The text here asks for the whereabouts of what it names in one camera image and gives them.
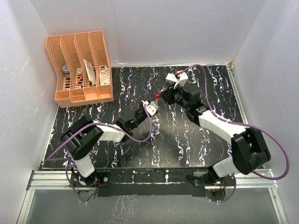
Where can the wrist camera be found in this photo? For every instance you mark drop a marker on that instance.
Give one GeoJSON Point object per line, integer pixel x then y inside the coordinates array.
{"type": "Point", "coordinates": [151, 107]}
{"type": "Point", "coordinates": [182, 78]}

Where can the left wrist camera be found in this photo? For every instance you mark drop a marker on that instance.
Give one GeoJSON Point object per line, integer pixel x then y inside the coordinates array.
{"type": "Point", "coordinates": [151, 107]}

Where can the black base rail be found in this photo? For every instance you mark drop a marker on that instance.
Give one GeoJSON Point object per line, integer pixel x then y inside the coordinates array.
{"type": "Point", "coordinates": [152, 182]}

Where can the white pouch in organizer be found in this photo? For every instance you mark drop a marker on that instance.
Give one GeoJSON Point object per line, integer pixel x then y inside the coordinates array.
{"type": "Point", "coordinates": [104, 76]}

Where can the round tin in organizer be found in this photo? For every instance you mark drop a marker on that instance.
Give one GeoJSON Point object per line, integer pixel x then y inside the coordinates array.
{"type": "Point", "coordinates": [65, 70]}

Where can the aluminium frame rail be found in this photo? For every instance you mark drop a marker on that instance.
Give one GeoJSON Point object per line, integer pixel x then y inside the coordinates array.
{"type": "Point", "coordinates": [52, 199]}

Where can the white packet in organizer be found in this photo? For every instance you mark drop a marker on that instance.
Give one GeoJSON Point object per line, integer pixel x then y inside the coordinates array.
{"type": "Point", "coordinates": [90, 72]}

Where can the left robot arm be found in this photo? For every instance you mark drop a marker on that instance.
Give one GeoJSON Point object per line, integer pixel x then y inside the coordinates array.
{"type": "Point", "coordinates": [81, 137]}

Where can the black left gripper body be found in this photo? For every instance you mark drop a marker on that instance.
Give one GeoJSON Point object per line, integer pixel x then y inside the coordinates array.
{"type": "Point", "coordinates": [140, 115]}

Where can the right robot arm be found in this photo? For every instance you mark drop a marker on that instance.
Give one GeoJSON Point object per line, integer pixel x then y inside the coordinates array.
{"type": "Point", "coordinates": [249, 149]}

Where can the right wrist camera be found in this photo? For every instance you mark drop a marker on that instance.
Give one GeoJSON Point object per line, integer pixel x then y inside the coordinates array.
{"type": "Point", "coordinates": [182, 78]}

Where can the white cardboard box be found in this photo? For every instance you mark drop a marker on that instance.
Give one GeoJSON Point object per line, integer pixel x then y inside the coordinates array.
{"type": "Point", "coordinates": [171, 78]}

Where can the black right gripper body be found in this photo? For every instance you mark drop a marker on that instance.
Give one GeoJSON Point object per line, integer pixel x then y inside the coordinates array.
{"type": "Point", "coordinates": [176, 95]}

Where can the orange plastic file organizer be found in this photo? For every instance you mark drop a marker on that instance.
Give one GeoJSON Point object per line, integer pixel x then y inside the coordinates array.
{"type": "Point", "coordinates": [75, 89]}

